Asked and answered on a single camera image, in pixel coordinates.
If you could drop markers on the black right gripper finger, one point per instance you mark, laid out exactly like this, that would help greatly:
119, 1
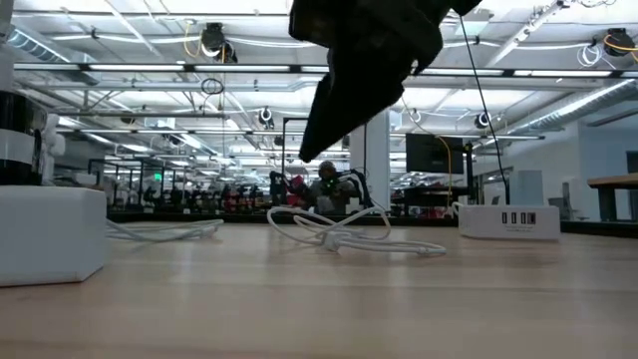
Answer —
349, 109

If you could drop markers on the square white USB power hub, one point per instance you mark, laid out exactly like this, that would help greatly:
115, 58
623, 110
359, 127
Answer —
498, 229

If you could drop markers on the long white power strip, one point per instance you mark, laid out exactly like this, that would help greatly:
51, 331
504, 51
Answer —
50, 234

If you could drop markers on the black USB charger cube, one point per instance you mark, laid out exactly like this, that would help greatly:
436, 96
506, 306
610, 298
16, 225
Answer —
20, 169

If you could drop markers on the person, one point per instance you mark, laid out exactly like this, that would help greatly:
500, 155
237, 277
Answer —
331, 192

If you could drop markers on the black monitor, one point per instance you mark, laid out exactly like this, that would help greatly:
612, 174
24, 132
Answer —
433, 152

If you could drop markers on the grey workbench with wooden top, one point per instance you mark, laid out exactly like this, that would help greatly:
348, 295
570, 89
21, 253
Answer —
613, 180

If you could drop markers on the black distant camera frame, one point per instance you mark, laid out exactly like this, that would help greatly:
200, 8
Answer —
283, 149

